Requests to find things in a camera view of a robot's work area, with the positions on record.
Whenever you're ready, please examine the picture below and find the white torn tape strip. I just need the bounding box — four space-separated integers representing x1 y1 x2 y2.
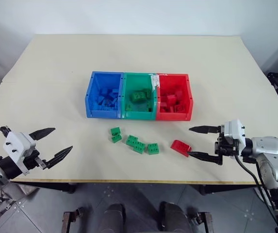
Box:
148 72 161 92

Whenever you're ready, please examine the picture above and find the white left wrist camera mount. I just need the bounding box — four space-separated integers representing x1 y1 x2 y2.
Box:
2 131 36 175

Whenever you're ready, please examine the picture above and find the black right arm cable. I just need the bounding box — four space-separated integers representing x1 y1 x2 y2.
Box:
234 154 278 230

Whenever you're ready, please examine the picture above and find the blue plastic bin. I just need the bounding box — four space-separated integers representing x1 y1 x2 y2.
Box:
85 70 125 119

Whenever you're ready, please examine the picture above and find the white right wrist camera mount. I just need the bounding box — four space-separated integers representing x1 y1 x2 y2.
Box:
222 118 246 147

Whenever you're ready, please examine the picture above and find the dark rounded shape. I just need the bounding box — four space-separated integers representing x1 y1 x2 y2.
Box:
158 201 193 233

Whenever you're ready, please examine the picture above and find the green plastic bin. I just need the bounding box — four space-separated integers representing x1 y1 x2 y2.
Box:
121 72 159 121

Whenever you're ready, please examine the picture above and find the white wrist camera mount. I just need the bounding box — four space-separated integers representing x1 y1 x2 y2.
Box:
2 131 36 175
222 118 246 147

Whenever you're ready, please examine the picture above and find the red plastic bin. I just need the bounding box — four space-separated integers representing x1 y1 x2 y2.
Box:
155 73 193 122

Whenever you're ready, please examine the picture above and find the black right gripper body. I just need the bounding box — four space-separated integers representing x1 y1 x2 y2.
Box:
213 132 240 166

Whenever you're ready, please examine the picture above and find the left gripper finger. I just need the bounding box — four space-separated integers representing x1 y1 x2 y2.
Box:
47 146 74 169
30 127 56 142

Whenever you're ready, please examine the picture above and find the black table frame bar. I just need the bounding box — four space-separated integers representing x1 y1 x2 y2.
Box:
14 180 77 194
198 183 261 196

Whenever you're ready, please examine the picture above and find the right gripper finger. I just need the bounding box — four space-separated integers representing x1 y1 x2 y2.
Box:
188 125 223 134
187 151 221 166

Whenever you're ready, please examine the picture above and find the red sloped toy block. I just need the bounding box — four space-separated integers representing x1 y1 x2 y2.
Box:
170 139 193 158

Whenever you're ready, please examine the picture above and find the rusty brown metal bracket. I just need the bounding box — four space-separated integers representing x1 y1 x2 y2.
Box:
191 210 213 233
61 207 86 233

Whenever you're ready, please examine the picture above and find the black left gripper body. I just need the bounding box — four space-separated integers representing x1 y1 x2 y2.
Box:
23 150 49 171

